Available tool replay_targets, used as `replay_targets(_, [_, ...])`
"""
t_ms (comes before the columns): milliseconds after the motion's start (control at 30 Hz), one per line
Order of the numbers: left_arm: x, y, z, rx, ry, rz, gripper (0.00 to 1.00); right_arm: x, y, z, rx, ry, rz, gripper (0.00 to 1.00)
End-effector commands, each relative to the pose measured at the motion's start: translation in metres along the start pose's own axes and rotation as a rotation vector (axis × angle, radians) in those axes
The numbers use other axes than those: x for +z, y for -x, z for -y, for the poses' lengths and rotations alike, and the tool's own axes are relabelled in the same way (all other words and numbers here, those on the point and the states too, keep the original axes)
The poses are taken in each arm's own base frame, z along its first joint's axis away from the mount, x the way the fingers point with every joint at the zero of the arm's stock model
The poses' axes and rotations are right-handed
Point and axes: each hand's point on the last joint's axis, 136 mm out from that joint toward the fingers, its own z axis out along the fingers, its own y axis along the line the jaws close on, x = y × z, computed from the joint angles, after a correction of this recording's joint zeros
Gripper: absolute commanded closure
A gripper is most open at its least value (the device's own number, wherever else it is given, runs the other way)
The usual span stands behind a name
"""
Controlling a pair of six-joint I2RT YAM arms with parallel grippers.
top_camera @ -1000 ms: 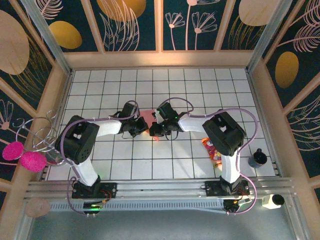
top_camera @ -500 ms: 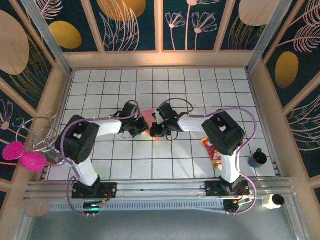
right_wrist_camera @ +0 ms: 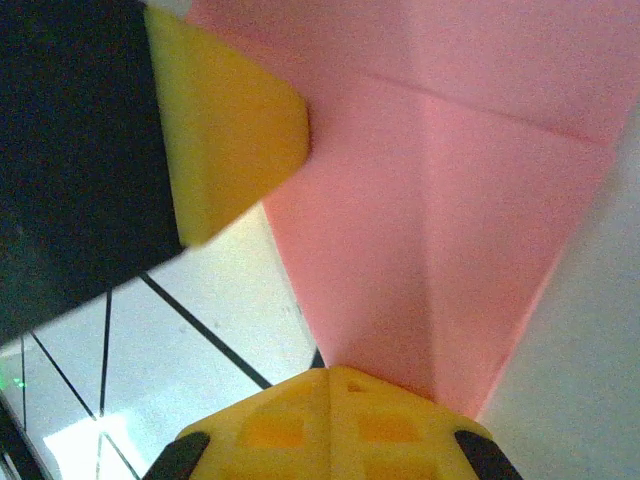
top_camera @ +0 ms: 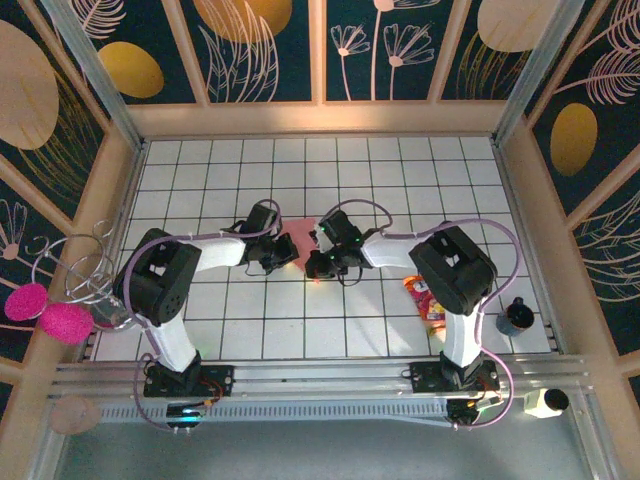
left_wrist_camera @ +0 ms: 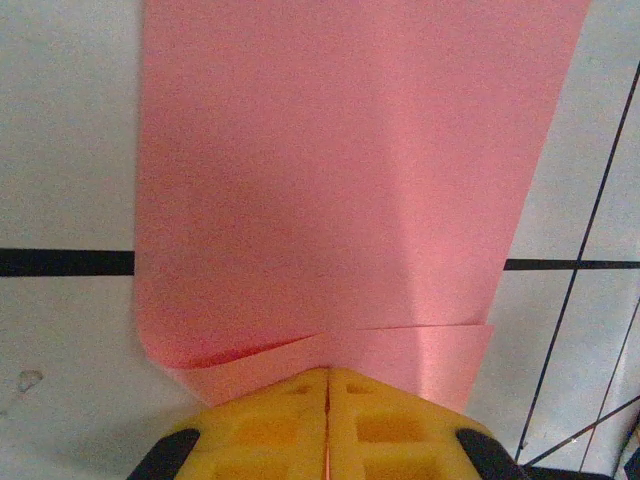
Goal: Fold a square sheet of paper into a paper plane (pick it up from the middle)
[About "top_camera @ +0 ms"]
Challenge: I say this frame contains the pink square paper sheet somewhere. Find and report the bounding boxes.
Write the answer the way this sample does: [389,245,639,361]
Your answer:
[282,217,321,286]

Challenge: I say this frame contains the red orange snack packet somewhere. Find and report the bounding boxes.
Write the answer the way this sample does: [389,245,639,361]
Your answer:
[402,274,447,337]

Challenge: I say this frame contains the black electronics board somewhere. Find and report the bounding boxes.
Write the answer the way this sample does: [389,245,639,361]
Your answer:
[166,403,211,429]
[446,397,504,429]

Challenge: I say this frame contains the dark mug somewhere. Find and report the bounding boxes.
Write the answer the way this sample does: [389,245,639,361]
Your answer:
[497,296,536,339]

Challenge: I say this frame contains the dark panel, gold circle, leaf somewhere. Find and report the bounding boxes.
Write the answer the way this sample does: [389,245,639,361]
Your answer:
[179,0,314,104]

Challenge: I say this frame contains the dark panel with flower stems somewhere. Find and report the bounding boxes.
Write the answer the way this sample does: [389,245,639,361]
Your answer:
[324,0,459,101]

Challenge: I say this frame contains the pink sponge ball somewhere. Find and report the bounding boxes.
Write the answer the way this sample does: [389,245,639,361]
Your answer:
[3,282,50,322]
[38,301,95,346]

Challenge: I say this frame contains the dark panel with gold oval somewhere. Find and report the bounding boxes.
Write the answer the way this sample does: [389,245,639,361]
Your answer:
[64,0,196,105]

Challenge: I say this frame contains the dark panel, pale oval, yellow lines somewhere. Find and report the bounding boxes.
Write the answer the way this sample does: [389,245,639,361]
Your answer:
[439,0,566,101]

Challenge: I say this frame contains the dark panel, pink flower outline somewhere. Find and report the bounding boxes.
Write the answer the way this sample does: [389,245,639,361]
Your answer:
[0,179,71,361]

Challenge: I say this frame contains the round wooden disc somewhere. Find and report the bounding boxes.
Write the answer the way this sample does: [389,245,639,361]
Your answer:
[49,396,101,435]

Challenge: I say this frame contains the dark panel, pale leaf outlines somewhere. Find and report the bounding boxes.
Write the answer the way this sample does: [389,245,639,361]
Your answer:
[572,189,640,356]

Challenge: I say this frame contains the dark panel, large pale oval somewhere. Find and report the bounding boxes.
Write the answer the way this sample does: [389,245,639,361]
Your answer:
[0,4,109,221]

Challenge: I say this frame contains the dark panel, feather, gold oval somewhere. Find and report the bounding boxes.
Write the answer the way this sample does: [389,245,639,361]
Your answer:
[529,0,640,216]

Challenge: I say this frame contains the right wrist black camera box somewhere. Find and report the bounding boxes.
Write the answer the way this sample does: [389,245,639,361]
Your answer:
[317,209,364,249]

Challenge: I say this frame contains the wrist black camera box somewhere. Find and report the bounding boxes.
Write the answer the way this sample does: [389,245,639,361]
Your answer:
[244,201,281,236]
[317,209,364,249]

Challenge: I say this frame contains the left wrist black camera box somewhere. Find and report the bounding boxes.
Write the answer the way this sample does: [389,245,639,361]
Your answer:
[244,201,281,236]

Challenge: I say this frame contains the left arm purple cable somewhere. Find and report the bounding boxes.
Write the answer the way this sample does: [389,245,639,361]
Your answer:
[127,198,286,434]

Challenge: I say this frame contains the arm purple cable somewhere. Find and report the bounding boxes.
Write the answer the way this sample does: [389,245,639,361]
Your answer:
[127,198,286,434]
[319,198,521,431]

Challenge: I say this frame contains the aluminium mounting rail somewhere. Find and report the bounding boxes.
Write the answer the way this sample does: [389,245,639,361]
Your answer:
[47,354,591,401]

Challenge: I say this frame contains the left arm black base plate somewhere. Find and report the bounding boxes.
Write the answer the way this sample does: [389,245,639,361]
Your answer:
[143,363,236,399]

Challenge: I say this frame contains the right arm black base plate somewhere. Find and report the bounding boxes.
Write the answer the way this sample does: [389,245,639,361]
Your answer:
[408,360,501,394]

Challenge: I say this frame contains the slotted grey cable tray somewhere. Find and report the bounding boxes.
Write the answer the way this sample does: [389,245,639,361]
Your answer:
[97,399,501,426]

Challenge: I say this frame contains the silver wire cup rack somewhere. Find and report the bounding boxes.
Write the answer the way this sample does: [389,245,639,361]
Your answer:
[30,219,139,334]

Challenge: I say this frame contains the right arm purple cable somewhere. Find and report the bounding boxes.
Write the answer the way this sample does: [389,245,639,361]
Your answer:
[319,198,521,431]

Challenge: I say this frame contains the aluminium frame post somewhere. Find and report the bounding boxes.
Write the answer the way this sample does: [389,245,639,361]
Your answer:
[492,0,581,146]
[39,0,146,151]

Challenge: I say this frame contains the small white camera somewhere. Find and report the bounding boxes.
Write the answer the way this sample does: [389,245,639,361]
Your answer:
[523,387,571,420]

